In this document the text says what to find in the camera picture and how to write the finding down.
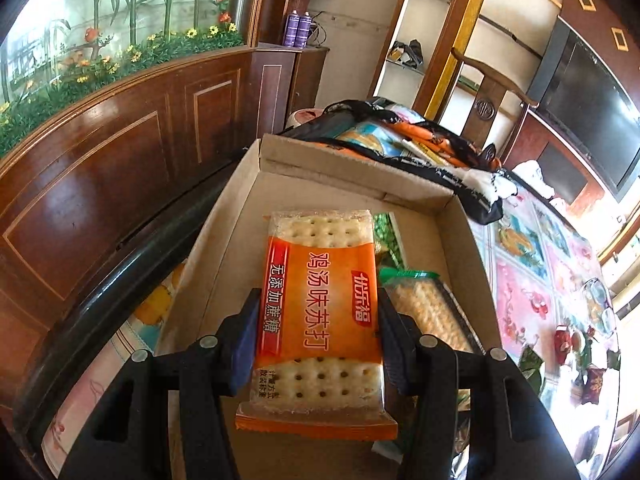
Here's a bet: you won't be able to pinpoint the black flat television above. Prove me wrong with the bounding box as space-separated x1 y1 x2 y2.
527 15 640 203

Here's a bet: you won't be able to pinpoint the orange cracker packet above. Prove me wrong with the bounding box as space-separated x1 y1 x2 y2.
235 209 399 442

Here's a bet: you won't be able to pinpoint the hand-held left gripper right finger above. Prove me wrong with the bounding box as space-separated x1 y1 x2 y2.
377 287 581 480

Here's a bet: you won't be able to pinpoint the eyeglasses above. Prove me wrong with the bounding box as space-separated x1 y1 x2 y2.
580 277 618 336

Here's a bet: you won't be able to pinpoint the glass tank with artificial plants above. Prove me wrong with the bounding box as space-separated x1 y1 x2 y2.
0 0 251 158

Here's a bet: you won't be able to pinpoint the pink white round container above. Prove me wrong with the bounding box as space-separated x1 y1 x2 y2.
285 107 326 131

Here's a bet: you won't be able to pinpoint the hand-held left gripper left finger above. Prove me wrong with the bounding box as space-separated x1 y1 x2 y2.
59 287 263 480

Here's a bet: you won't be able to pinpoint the dark wooden cabinet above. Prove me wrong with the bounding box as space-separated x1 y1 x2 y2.
0 45 331 431

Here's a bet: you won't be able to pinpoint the green cracker packet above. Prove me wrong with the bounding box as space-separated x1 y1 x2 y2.
378 267 485 396

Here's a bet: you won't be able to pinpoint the orange black tote bag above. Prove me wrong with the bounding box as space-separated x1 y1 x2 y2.
280 100 518 226

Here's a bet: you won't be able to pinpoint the red snack packet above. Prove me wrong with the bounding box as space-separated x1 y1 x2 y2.
554 325 573 366

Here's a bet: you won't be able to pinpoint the white plastic bag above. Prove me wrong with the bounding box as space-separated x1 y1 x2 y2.
512 160 556 198

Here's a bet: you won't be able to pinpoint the crumpled dark cloth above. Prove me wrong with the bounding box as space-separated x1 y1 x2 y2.
387 39 425 68

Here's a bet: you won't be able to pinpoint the wooden chair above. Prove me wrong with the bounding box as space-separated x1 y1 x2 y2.
450 47 541 153

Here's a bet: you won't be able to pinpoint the shallow cardboard box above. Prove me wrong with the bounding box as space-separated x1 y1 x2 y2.
155 132 503 480

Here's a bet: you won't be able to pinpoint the wooden wall unit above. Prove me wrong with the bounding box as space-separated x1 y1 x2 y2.
370 0 640 261

